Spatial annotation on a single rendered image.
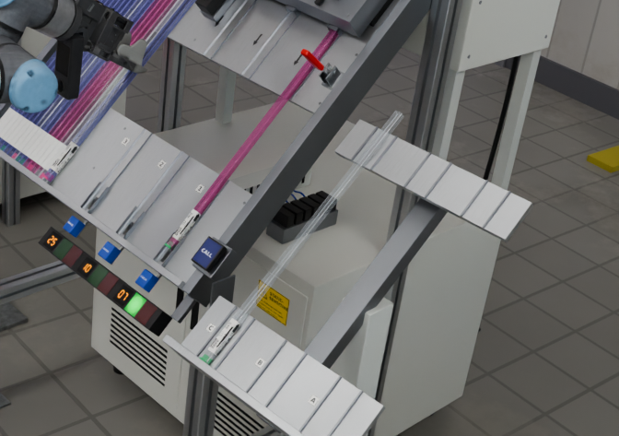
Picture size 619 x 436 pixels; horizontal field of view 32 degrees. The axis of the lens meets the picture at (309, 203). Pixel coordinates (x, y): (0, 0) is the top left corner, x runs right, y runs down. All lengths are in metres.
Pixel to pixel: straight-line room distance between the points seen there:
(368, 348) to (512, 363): 1.41
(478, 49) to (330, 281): 0.54
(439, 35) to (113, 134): 0.64
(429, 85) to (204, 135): 0.77
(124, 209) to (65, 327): 1.03
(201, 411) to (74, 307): 1.17
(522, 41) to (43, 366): 1.43
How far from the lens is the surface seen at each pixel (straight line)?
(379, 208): 2.40
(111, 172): 2.06
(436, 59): 2.01
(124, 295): 1.93
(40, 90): 1.65
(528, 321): 3.31
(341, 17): 1.92
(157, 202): 1.97
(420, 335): 2.49
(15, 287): 2.57
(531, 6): 2.29
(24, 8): 1.77
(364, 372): 1.75
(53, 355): 2.89
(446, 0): 1.97
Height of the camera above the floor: 1.72
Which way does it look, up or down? 28 degrees down
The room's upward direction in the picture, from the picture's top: 9 degrees clockwise
